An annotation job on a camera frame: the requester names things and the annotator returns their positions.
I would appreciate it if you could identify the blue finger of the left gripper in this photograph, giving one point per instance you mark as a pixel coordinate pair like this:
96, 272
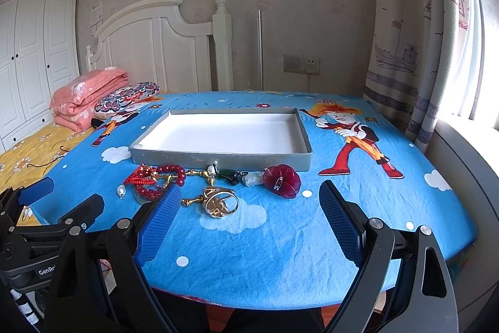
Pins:
85, 213
30, 194

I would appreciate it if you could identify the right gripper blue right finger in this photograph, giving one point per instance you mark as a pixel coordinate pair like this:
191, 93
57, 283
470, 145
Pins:
346, 226

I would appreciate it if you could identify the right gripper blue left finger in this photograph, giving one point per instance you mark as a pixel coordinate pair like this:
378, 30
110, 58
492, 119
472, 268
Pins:
152, 222

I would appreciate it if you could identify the white pearl earring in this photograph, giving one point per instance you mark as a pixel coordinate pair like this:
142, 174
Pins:
212, 170
121, 191

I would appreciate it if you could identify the gold double ring bangle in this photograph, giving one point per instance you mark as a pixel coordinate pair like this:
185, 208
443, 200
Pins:
217, 202

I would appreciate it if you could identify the red flower hair clip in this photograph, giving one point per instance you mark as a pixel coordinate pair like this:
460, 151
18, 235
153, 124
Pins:
282, 180

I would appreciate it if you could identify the clear crystal pendant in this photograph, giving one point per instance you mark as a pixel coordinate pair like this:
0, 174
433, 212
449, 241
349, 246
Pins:
252, 179

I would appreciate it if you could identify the gold bamboo bangle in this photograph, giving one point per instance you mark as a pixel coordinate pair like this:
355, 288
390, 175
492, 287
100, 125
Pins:
176, 174

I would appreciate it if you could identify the yellow floral bed sheet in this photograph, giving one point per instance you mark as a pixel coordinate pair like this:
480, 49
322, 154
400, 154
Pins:
51, 151

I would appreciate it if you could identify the blue cartoon tablecloth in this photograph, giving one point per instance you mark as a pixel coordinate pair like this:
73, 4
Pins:
280, 253

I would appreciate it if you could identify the pink folded quilt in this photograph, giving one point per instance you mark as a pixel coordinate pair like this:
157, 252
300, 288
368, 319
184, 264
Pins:
73, 104

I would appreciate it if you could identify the grey shallow tray box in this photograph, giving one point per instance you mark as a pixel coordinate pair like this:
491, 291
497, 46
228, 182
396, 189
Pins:
243, 139

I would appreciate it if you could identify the patterned round pillow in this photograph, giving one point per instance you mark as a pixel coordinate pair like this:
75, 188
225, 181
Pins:
119, 100

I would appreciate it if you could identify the white wardrobe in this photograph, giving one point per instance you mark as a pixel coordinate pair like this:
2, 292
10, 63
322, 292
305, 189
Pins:
38, 56

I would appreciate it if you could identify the white bed headboard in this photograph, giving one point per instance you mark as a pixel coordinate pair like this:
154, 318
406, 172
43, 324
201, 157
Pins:
151, 41

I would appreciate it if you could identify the silver metal pole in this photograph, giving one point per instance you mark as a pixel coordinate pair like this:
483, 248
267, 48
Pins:
259, 47

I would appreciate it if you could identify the ship print curtain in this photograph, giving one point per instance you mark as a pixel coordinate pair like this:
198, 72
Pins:
431, 59

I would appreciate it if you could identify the wall switch socket panel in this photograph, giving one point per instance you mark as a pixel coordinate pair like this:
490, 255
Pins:
308, 65

